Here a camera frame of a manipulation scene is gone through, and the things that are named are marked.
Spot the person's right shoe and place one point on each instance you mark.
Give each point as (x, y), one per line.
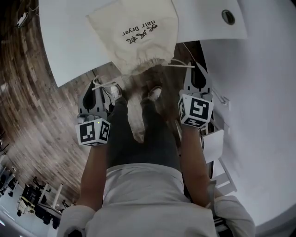
(155, 93)

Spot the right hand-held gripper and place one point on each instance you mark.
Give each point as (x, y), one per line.
(196, 110)

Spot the person's white shirt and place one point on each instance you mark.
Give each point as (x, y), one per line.
(150, 201)

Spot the white power strip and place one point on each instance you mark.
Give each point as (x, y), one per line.
(22, 19)

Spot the person's left shoe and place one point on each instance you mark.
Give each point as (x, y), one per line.
(116, 91)

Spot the person's left forearm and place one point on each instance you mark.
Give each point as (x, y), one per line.
(93, 176)

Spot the white table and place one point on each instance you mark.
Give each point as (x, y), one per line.
(69, 46)

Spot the person's dark trousers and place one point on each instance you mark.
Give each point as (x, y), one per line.
(129, 139)

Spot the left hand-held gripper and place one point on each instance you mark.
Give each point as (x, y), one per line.
(92, 132)

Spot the person's right forearm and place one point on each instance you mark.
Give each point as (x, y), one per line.
(196, 166)

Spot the person's shoe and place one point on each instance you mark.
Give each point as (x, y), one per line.
(155, 93)
(116, 91)

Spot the white wall socket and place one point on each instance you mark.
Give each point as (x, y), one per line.
(224, 102)

